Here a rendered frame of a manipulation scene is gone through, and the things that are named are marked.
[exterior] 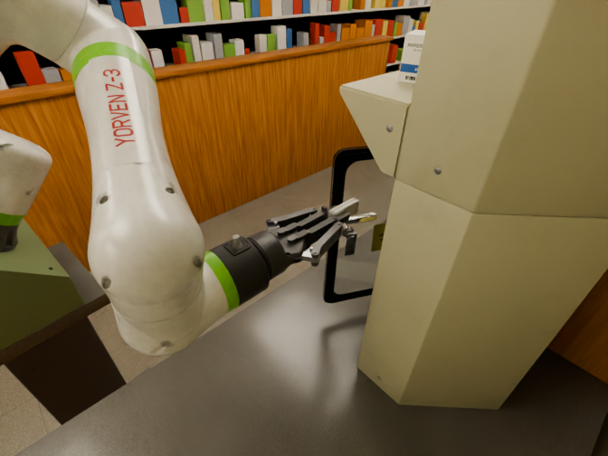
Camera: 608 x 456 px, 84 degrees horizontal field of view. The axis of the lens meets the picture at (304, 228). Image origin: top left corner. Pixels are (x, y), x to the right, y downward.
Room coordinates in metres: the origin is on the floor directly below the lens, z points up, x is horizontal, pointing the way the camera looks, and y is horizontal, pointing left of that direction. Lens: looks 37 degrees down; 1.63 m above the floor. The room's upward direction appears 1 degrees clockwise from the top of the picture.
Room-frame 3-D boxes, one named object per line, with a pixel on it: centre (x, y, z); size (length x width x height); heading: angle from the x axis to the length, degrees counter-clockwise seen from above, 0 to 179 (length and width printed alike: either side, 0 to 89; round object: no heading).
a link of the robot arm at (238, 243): (0.36, 0.10, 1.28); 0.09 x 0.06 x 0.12; 43
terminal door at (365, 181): (0.59, -0.20, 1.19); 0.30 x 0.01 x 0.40; 106
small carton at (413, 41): (0.53, -0.16, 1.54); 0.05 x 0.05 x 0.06; 62
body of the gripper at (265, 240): (0.41, 0.04, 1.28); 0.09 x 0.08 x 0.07; 133
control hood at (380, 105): (0.56, -0.20, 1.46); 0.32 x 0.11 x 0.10; 133
